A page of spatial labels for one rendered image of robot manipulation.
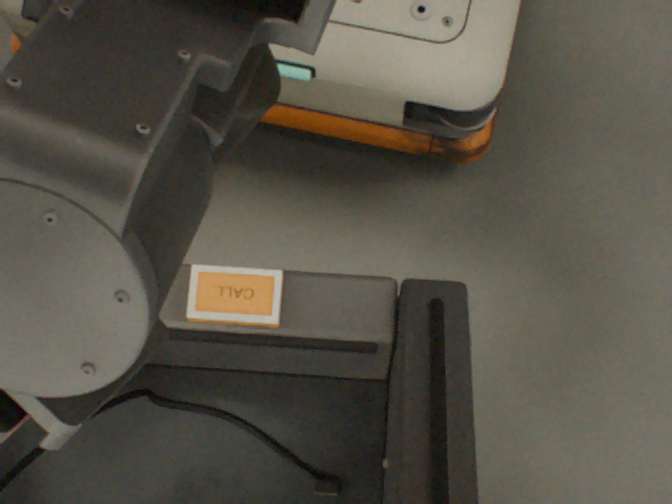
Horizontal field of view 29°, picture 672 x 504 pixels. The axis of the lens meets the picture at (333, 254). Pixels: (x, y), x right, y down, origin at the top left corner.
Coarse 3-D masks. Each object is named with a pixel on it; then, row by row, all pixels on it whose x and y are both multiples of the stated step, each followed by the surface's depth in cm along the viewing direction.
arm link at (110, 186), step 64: (64, 0) 30; (128, 0) 30; (192, 0) 31; (256, 0) 33; (320, 0) 32; (64, 64) 28; (128, 64) 28; (192, 64) 29; (0, 128) 26; (64, 128) 26; (128, 128) 27; (192, 128) 31; (0, 192) 27; (64, 192) 26; (128, 192) 26; (192, 192) 31; (0, 256) 28; (64, 256) 27; (128, 256) 27; (0, 320) 28; (64, 320) 28; (128, 320) 28; (0, 384) 30; (64, 384) 29
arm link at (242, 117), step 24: (264, 48) 36; (240, 72) 34; (264, 72) 36; (216, 96) 33; (240, 96) 33; (264, 96) 35; (216, 120) 32; (240, 120) 34; (216, 144) 32; (216, 168) 36
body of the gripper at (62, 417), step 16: (160, 320) 43; (160, 336) 43; (144, 352) 42; (112, 384) 40; (16, 400) 38; (32, 400) 38; (48, 400) 38; (64, 400) 38; (80, 400) 39; (96, 400) 39; (32, 416) 39; (48, 416) 38; (64, 416) 38; (80, 416) 38; (48, 432) 38; (64, 432) 38; (48, 448) 38
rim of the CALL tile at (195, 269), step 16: (192, 272) 72; (224, 272) 72; (240, 272) 72; (256, 272) 72; (272, 272) 72; (192, 288) 72; (192, 304) 71; (224, 320) 71; (240, 320) 71; (256, 320) 71; (272, 320) 71
